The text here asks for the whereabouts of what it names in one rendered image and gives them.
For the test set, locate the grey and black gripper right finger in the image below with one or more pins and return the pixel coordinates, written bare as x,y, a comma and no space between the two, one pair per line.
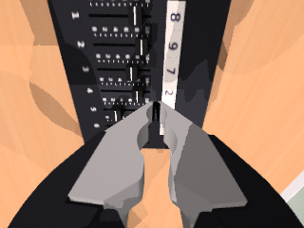
206,175

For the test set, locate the black lighting desk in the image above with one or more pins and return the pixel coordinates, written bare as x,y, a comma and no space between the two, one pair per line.
177,49

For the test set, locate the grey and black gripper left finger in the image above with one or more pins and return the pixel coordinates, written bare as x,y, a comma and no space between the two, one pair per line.
105,172

